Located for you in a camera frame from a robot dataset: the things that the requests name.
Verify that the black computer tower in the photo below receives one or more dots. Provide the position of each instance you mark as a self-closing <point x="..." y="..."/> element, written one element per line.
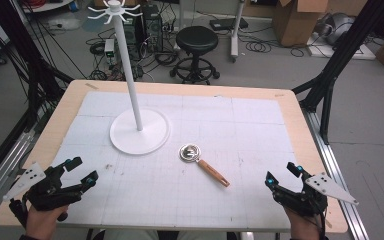
<point x="151" y="30"/>

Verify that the white stand leg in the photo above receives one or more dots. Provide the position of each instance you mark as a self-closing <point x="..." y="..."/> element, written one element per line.
<point x="235" y="33"/>

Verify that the white grid mat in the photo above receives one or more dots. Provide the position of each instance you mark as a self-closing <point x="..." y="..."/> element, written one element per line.
<point x="213" y="126"/>

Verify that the white hook rack stand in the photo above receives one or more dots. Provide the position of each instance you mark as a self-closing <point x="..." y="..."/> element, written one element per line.
<point x="140" y="140"/>

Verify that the aluminium rail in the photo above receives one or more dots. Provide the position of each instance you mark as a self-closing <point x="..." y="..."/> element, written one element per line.
<point x="336" y="173"/>
<point x="3" y="173"/>

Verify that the black flat box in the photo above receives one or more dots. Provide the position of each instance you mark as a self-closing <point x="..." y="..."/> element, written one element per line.
<point x="228" y="24"/>

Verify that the large open cardboard box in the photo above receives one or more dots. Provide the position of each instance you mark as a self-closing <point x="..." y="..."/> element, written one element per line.
<point x="296" y="23"/>

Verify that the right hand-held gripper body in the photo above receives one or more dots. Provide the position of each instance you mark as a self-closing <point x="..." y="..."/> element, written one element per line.
<point x="308" y="198"/>

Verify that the white round table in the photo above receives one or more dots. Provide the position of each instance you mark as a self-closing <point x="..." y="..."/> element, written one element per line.
<point x="46" y="5"/>

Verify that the person's left hand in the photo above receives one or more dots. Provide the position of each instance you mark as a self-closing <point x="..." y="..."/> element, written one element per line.
<point x="45" y="223"/>

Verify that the black metal frame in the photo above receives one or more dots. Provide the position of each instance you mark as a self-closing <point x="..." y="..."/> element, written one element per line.
<point x="343" y="50"/>
<point x="23" y="50"/>

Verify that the person's right hand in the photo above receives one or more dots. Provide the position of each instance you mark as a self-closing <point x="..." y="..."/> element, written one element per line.
<point x="301" y="226"/>

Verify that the silver power supply box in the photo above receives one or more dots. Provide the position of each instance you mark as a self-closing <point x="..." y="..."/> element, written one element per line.
<point x="109" y="48"/>

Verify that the black round stool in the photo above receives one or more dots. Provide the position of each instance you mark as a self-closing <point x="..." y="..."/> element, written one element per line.
<point x="196" y="38"/>

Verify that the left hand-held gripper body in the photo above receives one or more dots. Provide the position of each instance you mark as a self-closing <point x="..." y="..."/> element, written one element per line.
<point x="46" y="195"/>

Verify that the grey round machine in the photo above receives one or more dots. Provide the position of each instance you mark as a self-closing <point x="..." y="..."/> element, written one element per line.
<point x="338" y="28"/>

